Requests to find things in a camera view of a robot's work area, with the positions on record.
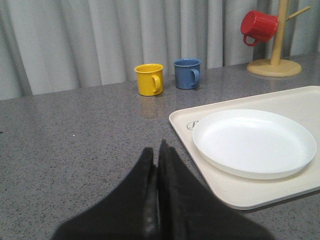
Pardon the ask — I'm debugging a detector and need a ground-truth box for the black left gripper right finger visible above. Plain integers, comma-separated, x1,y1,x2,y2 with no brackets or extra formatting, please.
158,140,273,240

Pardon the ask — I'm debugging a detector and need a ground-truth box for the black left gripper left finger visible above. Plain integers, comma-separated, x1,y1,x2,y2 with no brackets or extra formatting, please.
52,147,158,240

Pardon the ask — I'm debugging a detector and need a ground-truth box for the white round plate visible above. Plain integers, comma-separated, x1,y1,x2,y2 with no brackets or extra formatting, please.
192,109,317,180

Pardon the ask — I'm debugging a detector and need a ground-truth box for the yellow enamel mug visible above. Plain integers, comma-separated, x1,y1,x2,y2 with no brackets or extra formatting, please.
134,63,164,97

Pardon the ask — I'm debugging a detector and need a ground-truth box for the blue enamel mug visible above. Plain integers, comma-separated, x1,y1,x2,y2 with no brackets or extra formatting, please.
174,58,202,90

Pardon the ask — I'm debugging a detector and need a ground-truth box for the cream rabbit serving tray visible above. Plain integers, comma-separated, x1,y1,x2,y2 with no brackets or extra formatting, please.
169,86,320,210

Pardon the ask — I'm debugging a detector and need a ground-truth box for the wooden mug tree stand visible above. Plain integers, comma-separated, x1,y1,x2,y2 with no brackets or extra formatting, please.
246,0,311,77

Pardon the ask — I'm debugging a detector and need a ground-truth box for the grey pleated curtain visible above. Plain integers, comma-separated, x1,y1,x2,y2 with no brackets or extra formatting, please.
0,0,320,101

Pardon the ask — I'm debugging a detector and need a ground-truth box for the red enamel mug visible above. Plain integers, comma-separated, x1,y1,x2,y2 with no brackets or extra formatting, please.
240,10,279,47

